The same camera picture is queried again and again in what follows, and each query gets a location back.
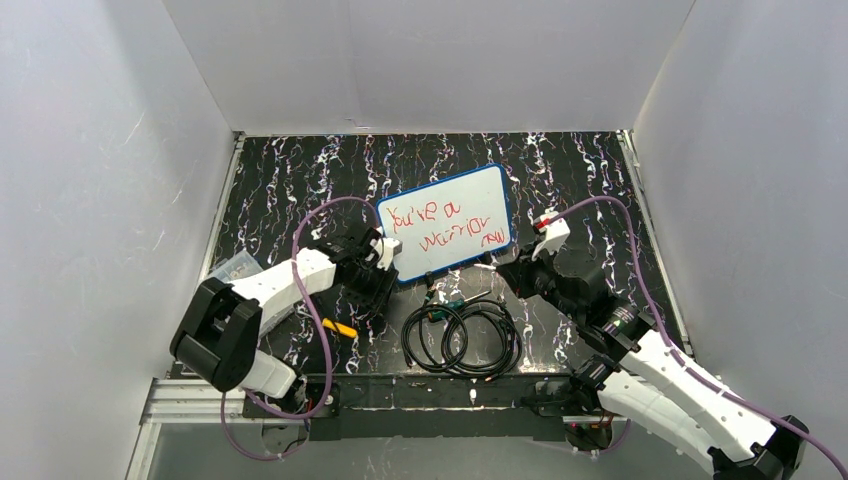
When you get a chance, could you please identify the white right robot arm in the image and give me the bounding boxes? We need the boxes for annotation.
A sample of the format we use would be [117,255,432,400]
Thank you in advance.
[496,246,808,479]

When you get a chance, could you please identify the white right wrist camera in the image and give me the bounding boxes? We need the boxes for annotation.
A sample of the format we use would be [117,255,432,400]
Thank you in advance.
[531,210,571,261]

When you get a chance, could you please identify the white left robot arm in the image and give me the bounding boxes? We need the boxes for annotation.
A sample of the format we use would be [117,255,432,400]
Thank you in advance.
[169,227,402,399]

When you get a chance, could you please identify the clear plastic organizer box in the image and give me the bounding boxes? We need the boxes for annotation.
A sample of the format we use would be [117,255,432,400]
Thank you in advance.
[205,250,295,339]

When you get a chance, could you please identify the front aluminium frame rail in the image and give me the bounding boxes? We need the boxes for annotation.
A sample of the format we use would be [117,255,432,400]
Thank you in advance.
[142,373,601,423]

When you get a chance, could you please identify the coiled black cable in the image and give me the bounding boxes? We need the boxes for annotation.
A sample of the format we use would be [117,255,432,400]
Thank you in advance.
[401,299,525,380]

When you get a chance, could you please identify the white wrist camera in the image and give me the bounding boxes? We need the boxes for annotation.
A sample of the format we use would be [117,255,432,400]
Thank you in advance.
[371,237,402,270]
[531,210,571,261]

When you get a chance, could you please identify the yellow handled tool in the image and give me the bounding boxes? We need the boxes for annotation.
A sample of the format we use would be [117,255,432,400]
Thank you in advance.
[321,318,358,339]

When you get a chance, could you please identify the green handled screwdriver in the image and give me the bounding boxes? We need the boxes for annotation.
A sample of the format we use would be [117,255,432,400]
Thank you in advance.
[426,290,491,321]

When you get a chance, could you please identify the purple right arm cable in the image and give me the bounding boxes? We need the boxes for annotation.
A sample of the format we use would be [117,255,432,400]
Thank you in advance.
[546,195,848,480]

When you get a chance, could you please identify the aluminium table edge rail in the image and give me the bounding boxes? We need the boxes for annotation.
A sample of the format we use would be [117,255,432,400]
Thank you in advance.
[616,129,694,357]

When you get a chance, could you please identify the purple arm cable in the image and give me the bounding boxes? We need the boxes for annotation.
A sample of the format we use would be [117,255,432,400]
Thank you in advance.
[220,196,382,462]
[546,195,848,480]

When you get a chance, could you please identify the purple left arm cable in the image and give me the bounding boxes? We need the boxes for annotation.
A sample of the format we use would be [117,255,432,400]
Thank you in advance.
[220,196,382,462]

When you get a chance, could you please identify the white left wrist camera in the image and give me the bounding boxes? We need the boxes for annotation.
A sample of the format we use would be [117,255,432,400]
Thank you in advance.
[371,237,402,270]

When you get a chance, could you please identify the blue framed whiteboard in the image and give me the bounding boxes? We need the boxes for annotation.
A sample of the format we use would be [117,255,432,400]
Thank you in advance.
[376,164,513,284]

